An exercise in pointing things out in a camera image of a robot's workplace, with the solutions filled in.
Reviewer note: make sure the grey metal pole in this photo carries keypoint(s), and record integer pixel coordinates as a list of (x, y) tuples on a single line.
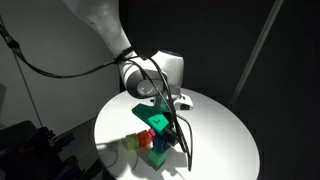
[(256, 53)]

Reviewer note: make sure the green toy block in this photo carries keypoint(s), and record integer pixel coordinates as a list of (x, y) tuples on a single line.
[(157, 157)]

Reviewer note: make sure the lime toy block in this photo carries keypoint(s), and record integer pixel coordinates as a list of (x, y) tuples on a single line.
[(130, 142)]

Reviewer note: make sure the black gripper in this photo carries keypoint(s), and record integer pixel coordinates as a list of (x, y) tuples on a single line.
[(169, 136)]

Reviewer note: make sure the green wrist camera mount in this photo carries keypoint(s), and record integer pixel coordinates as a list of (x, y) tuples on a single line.
[(151, 116)]

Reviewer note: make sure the blue clamps on stand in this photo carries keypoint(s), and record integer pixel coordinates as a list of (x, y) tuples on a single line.
[(23, 150)]

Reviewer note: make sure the purple orange bar clamp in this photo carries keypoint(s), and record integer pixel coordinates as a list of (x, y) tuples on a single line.
[(33, 140)]

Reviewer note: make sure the orange toy block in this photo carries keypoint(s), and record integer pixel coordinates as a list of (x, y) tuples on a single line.
[(144, 138)]

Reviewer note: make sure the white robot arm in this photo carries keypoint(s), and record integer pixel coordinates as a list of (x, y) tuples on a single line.
[(133, 50)]

